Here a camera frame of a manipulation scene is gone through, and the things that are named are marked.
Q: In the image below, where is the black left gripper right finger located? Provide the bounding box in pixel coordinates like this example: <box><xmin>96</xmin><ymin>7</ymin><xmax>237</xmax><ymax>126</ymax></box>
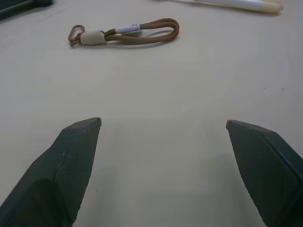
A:
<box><xmin>225</xmin><ymin>119</ymin><xmax>303</xmax><ymax>227</ymax></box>

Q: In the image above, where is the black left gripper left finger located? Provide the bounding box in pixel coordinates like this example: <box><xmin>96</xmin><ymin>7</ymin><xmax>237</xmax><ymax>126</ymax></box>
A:
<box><xmin>0</xmin><ymin>117</ymin><xmax>102</xmax><ymax>227</ymax></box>

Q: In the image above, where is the white tube object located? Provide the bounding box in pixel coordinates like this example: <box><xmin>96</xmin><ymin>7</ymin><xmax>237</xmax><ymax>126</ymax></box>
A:
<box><xmin>151</xmin><ymin>0</ymin><xmax>284</xmax><ymax>16</ymax></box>

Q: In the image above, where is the dark green tray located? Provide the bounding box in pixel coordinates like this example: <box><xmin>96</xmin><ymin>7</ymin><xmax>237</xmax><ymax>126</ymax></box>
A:
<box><xmin>0</xmin><ymin>0</ymin><xmax>54</xmax><ymax>20</ymax></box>

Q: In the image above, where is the brown cord strap with clasp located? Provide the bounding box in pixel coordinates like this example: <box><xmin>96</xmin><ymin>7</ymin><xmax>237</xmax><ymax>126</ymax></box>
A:
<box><xmin>67</xmin><ymin>18</ymin><xmax>180</xmax><ymax>48</ymax></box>

